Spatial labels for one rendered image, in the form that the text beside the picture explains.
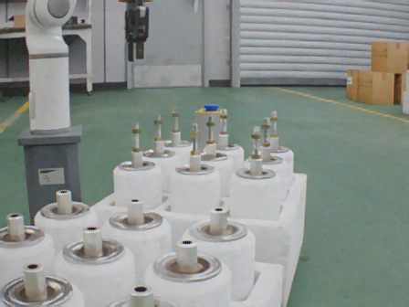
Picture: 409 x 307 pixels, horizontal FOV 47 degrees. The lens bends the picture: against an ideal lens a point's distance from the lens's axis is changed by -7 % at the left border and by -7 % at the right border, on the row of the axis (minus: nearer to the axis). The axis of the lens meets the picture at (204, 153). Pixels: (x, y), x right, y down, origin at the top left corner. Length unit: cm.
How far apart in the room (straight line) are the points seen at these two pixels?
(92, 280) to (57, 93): 64
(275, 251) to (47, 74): 61
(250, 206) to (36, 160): 49
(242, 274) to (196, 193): 33
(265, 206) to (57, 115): 50
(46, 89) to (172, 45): 508
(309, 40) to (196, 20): 151
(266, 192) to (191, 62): 534
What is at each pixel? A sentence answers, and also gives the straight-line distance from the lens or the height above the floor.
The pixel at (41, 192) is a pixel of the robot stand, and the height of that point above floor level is 17.
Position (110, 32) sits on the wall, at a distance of 610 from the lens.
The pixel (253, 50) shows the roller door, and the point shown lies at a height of 45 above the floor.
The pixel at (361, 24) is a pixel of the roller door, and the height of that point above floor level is 87.
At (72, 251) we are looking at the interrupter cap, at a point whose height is 25.
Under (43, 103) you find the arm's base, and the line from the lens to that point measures 113.
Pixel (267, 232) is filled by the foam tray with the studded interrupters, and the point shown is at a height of 17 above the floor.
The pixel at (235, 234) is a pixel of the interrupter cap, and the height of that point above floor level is 25.
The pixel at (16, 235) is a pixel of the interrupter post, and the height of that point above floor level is 26.
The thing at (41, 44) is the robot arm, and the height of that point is 50.
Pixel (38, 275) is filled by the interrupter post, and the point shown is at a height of 28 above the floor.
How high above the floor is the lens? 48
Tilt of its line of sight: 12 degrees down
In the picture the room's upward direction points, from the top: straight up
